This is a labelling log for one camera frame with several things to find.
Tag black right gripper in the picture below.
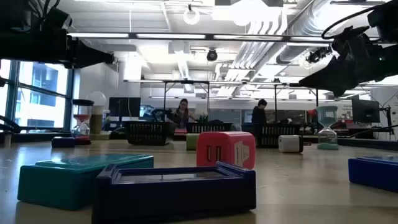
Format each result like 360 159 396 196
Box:
297 26 398 98

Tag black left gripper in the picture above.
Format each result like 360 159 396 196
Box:
0 27 117 70

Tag teal hourglass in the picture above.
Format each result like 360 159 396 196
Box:
316 105 340 151

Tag red sand hourglass black caps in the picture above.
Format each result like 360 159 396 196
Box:
70 98 95 146

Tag white USB charger cube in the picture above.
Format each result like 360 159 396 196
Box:
278 134 304 154

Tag blue plastic box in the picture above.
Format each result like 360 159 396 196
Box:
51 136 76 149
348 155 398 193

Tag teal plastic box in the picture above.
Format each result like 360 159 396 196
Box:
17 152 155 211

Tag green USB charger cube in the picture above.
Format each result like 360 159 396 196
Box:
185 133 200 151

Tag pink USB charger cube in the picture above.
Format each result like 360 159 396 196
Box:
196 131 257 170

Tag red machine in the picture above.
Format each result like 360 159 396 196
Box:
307 108 318 125

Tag black computer monitor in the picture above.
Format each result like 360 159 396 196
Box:
351 98 381 124
108 96 142 122

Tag large window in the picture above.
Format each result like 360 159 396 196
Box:
0 58 75 132

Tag globe bulb lamp wooden base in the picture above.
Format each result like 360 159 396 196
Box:
86 91 111 141

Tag person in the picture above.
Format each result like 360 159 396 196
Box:
251 98 268 124
174 98 198 128

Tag overhead rig light bar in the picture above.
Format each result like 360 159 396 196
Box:
67 30 398 44

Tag black slotted plastic basket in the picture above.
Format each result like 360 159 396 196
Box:
185 122 233 134
241 123 302 149
123 120 171 146

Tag black slanted strut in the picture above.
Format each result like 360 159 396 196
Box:
0 114 23 134

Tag navy box with clear window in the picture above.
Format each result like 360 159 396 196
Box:
92 161 257 223

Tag black overhead rig camera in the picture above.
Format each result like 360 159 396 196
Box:
306 46 333 65

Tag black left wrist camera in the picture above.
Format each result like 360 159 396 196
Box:
27 6 73 31

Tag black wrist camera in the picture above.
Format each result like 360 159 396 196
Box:
368 0 398 43
27 6 73 31

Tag silver ventilation duct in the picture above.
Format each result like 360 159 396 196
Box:
275 0 374 66

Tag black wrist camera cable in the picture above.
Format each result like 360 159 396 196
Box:
27 0 62 19
321 5 379 40

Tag black metal workstation frame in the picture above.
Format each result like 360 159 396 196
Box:
273 83 320 125
163 80 210 121

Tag long black cable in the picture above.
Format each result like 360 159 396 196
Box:
341 123 398 139

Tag black table edge frame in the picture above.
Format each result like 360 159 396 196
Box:
0 131 398 152

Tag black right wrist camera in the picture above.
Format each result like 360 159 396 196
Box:
368 0 398 43

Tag white ring light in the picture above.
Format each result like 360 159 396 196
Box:
182 4 201 26

